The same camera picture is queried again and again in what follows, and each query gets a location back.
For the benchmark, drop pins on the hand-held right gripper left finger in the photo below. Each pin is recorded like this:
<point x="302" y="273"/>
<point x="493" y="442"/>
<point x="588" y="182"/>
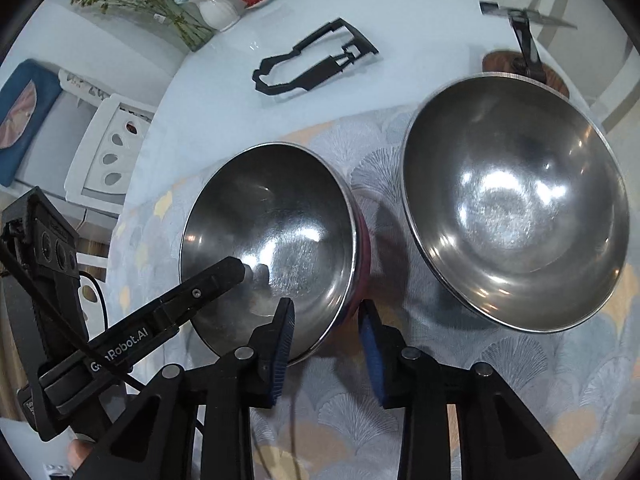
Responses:
<point x="282" y="345"/>

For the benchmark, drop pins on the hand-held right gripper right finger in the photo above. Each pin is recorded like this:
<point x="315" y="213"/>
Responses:
<point x="372" y="355"/>

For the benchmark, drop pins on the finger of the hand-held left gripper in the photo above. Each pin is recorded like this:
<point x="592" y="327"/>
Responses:
<point x="210" y="282"/>

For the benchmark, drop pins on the red steel bowl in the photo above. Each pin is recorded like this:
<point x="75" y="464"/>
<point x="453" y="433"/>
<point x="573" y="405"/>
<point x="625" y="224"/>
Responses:
<point x="280" y="220"/>

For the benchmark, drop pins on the blue steel bowl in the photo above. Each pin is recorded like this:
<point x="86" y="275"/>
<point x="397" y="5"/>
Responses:
<point x="500" y="185"/>

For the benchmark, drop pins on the person's left hand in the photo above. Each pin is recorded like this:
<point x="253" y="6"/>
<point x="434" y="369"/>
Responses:
<point x="77" y="457"/>

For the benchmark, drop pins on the fan patterned table mat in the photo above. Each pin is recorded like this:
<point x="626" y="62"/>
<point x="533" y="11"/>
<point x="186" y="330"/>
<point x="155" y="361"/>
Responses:
<point x="450" y="385"/>

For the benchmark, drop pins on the white carved shelf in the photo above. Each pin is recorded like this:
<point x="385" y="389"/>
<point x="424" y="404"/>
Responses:
<point x="85" y="82"/>

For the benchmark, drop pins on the glass vase with green stems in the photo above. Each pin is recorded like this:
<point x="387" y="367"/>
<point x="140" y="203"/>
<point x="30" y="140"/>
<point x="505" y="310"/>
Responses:
<point x="192" y="35"/>

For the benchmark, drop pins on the black phone stand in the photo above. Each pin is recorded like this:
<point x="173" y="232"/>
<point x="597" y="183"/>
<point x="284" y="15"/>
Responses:
<point x="525" y="40"/>

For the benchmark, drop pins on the black plastic frame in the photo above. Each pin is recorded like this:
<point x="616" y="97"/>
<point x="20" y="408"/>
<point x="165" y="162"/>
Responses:
<point x="320" y="70"/>

